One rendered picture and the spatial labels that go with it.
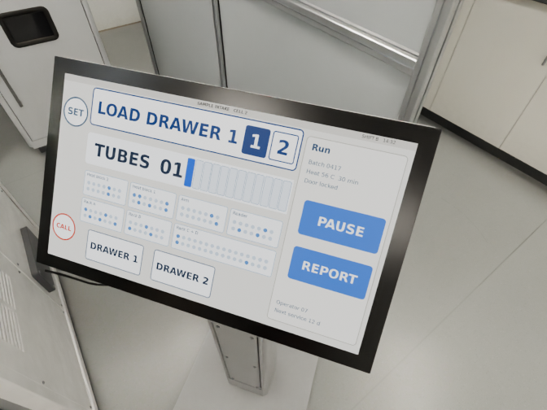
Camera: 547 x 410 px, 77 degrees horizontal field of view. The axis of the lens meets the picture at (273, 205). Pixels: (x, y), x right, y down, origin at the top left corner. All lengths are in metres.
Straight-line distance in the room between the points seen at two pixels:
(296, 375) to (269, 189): 1.09
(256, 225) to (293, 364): 1.05
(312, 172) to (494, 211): 1.87
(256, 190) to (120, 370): 1.24
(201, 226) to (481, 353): 1.43
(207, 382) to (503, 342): 1.21
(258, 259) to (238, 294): 0.06
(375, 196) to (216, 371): 1.14
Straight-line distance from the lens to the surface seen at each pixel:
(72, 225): 0.59
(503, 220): 2.21
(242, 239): 0.45
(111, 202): 0.54
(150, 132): 0.49
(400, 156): 0.42
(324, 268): 0.44
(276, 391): 1.42
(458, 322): 1.74
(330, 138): 0.42
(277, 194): 0.43
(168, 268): 0.51
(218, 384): 1.43
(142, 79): 0.51
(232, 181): 0.44
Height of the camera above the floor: 1.43
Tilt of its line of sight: 49 degrees down
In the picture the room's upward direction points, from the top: 1 degrees clockwise
